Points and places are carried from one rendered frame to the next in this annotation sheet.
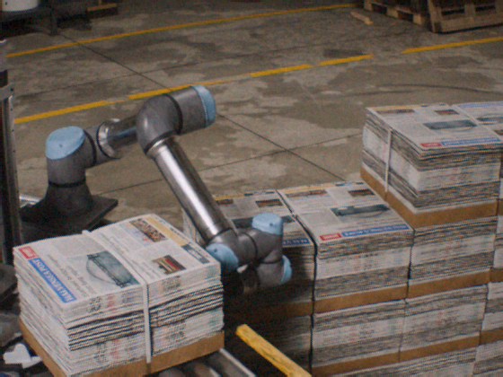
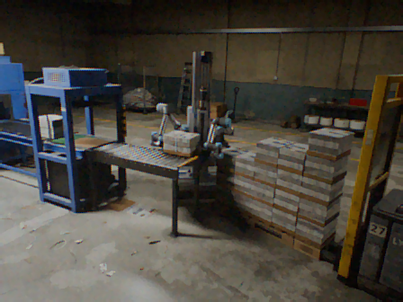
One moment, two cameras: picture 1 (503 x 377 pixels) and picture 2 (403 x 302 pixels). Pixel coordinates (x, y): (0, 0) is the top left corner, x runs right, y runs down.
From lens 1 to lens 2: 2.98 m
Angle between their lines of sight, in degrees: 57
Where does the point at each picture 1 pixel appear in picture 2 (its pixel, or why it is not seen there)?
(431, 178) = (259, 150)
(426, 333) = (258, 193)
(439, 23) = not seen: outside the picture
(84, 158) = (220, 131)
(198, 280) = (185, 140)
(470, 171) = (269, 152)
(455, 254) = (265, 174)
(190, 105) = (222, 120)
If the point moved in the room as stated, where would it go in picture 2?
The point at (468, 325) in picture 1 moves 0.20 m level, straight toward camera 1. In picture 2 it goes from (270, 198) to (253, 199)
